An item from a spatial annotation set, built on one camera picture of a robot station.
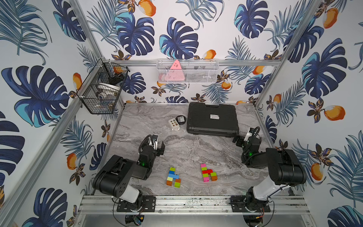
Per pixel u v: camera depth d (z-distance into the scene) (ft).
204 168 2.79
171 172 2.78
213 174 2.71
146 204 2.44
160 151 2.78
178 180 2.68
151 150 2.33
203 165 2.86
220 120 3.38
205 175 2.72
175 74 2.96
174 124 3.40
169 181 2.65
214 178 2.71
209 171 2.73
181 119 3.60
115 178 1.47
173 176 2.69
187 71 3.03
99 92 2.74
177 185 2.62
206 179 2.69
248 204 2.23
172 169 2.79
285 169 1.54
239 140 2.82
